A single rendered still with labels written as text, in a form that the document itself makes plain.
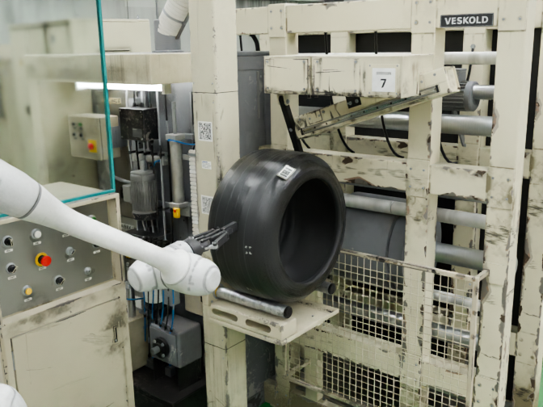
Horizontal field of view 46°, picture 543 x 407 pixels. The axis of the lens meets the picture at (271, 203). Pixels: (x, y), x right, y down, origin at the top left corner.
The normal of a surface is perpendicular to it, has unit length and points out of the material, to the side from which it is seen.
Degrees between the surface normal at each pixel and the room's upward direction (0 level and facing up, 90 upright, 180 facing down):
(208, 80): 90
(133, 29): 90
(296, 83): 90
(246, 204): 62
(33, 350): 90
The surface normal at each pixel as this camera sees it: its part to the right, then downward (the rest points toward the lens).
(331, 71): -0.62, 0.20
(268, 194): 0.17, -0.27
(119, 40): 0.62, 0.18
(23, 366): 0.78, 0.14
